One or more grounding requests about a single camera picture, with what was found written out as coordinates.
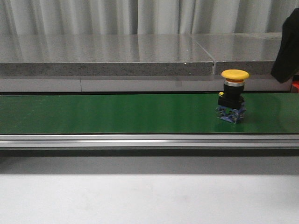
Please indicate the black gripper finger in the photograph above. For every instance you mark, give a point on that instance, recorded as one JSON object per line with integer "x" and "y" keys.
{"x": 286, "y": 64}

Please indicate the yellow mushroom push button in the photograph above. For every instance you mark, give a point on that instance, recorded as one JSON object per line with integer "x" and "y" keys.
{"x": 231, "y": 104}

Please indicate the red plastic tray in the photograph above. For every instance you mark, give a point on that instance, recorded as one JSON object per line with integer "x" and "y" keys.
{"x": 295, "y": 87}

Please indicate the grey stone counter slab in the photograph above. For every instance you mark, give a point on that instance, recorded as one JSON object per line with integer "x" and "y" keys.
{"x": 254, "y": 53}
{"x": 102, "y": 55}

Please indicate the green conveyor belt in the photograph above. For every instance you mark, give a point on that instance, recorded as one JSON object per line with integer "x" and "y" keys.
{"x": 145, "y": 113}

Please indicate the white pleated curtain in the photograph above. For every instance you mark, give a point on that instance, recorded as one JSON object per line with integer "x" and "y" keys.
{"x": 127, "y": 17}

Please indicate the aluminium conveyor frame rail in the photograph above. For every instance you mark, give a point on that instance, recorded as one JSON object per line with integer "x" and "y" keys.
{"x": 152, "y": 140}

